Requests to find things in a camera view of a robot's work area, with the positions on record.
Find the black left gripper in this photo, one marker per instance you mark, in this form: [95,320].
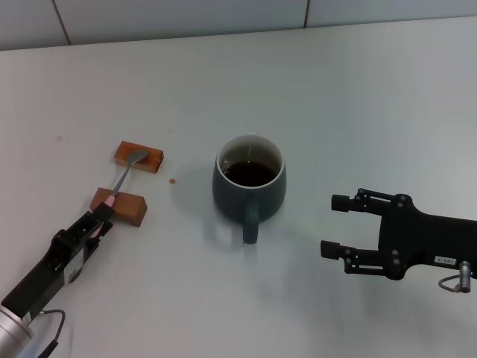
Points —
[48,276]

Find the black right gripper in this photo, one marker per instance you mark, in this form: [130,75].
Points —
[428,235]

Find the grey ceramic coffee cup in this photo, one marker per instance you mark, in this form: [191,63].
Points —
[231,201]

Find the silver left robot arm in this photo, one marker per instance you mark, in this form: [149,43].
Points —
[11,328]

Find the matte brown wooden block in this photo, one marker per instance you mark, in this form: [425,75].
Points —
[130,209]

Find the glossy orange wooden block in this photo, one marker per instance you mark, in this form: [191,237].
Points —
[154,158]

